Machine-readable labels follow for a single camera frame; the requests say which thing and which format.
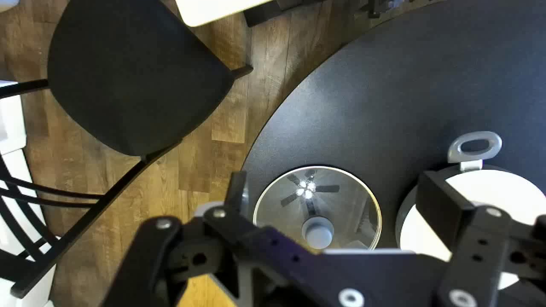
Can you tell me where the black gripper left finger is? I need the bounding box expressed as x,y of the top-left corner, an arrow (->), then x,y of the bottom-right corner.
101,173 -> 269,307

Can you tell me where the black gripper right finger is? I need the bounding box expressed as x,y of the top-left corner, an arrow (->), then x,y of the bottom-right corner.
417,171 -> 546,307

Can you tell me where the glass pot lid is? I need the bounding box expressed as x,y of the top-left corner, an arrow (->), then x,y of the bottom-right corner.
253,166 -> 385,253

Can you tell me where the grey cooking pot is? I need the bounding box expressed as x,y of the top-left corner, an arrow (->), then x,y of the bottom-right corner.
395,130 -> 546,292

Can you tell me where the round black table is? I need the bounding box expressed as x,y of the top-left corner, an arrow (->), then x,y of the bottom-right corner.
245,0 -> 546,248

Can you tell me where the black dining chair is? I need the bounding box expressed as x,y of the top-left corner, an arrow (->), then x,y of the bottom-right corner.
0,0 -> 253,299

